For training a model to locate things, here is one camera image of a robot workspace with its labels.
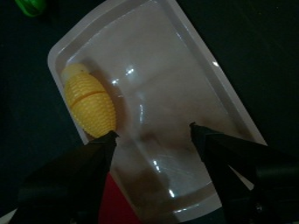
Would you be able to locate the green toy corn husk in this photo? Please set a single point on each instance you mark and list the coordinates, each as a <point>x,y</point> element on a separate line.
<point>31,6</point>

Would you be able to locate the white rectangular plastic plate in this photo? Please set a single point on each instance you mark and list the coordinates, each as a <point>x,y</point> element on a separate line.
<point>167,87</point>

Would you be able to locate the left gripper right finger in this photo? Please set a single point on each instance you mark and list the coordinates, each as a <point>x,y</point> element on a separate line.
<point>253,180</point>

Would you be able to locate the yellow toy corn cob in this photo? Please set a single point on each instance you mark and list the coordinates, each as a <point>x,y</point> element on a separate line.
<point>91,108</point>

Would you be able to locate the red plastic piece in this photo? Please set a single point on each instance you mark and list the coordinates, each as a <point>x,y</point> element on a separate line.
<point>117,204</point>

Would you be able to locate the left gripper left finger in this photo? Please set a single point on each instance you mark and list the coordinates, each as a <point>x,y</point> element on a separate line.
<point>66,183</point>

